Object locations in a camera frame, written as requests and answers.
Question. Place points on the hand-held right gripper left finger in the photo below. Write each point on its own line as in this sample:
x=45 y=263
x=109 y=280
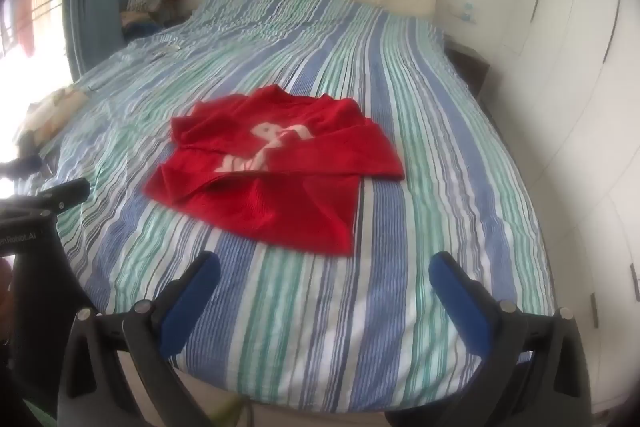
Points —
x=192 y=292

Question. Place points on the red knit sweater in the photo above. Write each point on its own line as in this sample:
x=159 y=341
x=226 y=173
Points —
x=280 y=177

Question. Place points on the dark wooden nightstand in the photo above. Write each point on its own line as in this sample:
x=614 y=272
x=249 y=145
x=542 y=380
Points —
x=470 y=62

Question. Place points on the striped bed sheet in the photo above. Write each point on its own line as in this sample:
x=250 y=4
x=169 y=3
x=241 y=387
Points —
x=390 y=157

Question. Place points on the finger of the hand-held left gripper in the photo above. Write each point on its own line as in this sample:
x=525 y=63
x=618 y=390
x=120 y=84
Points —
x=22 y=164
x=67 y=192

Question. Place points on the white wardrobe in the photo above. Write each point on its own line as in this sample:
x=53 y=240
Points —
x=575 y=82

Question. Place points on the beige cloth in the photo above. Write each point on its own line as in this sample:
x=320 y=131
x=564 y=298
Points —
x=52 y=107

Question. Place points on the wall socket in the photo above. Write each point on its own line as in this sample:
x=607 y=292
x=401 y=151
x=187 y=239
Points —
x=467 y=11

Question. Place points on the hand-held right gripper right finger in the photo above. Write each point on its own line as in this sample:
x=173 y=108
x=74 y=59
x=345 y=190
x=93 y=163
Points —
x=460 y=297

